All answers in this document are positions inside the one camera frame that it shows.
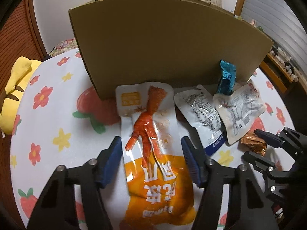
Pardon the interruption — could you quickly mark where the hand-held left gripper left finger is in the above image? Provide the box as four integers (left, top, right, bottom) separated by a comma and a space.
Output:
26, 136, 123, 230

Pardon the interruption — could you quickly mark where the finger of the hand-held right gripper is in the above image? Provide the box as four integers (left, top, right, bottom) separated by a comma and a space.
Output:
254, 129, 288, 149
242, 151, 276, 173

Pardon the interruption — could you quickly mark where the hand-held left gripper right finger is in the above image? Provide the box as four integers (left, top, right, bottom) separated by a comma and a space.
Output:
181, 136, 280, 230

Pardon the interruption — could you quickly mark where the copper foil candy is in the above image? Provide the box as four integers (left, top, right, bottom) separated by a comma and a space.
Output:
240, 134, 267, 157

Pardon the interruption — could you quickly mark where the chicken foot snack packet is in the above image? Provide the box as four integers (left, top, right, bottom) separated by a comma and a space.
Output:
116, 81, 195, 228

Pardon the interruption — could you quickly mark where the silver packet with red corner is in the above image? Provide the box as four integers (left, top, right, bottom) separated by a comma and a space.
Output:
213, 80, 267, 145

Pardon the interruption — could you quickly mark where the silver packet with blue edge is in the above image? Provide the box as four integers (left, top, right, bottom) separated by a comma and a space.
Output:
174, 84, 227, 157

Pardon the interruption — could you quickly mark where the small teal snack packet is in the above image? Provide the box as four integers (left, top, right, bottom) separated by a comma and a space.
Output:
216, 60, 237, 95

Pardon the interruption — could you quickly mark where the brown cardboard box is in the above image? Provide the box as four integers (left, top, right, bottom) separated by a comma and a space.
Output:
68, 0, 274, 101

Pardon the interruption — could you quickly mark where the wooden sideboard cabinet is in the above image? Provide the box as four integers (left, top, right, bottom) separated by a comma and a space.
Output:
259, 51, 307, 97

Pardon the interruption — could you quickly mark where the yellow plush toy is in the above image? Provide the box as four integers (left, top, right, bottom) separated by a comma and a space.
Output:
0, 56, 43, 135

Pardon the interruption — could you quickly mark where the patterned bed blanket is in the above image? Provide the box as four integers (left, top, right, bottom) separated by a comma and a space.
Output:
47, 37, 78, 58

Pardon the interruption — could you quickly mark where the grey window blind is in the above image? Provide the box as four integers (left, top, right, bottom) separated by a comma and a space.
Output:
241, 0, 307, 65

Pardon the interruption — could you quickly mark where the wooden slatted wardrobe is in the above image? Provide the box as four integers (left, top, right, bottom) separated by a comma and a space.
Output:
0, 0, 48, 64

